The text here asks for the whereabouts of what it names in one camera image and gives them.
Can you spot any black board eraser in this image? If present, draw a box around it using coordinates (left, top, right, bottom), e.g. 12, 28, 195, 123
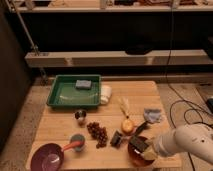
129, 136, 148, 152

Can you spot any white wooden shelf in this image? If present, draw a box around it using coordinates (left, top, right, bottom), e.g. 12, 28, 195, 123
25, 50, 213, 68

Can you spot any purple bowl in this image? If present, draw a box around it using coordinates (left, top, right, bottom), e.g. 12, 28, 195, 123
30, 143, 64, 171

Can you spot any metal diagonal pole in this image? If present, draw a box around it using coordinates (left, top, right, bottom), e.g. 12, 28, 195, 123
10, 0, 48, 85

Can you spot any bunch of brown grapes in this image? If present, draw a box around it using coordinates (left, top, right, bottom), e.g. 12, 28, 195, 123
87, 122, 108, 148

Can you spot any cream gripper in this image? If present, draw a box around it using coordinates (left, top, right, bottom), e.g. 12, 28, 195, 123
141, 138, 158, 161

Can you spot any orange fruit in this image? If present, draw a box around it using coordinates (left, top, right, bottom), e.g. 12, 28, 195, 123
121, 119, 134, 134

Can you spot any small metal cup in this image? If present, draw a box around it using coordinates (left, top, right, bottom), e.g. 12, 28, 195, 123
75, 110, 87, 125

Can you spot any red bowl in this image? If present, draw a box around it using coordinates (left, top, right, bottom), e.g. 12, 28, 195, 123
128, 136, 153, 167

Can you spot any white rolled towel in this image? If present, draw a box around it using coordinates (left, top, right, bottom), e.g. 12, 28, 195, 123
101, 85, 112, 105

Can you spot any dark utensil behind bowl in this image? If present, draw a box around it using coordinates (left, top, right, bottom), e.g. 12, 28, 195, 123
133, 121, 148, 136

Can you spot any blue crumpled cloth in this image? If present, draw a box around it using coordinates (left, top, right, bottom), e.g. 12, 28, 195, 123
143, 109, 162, 124

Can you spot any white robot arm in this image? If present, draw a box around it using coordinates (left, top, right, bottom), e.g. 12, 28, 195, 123
141, 124, 213, 165

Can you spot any teal cup with red handle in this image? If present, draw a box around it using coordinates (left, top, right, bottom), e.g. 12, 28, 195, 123
62, 134, 85, 152

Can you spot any green plastic tray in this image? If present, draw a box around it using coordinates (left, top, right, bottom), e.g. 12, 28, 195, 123
46, 75, 101, 108

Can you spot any small black block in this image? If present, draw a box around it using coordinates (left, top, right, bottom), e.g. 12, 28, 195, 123
110, 131, 123, 147

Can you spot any black floor cable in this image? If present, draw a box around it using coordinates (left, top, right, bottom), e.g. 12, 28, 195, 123
165, 6, 213, 171

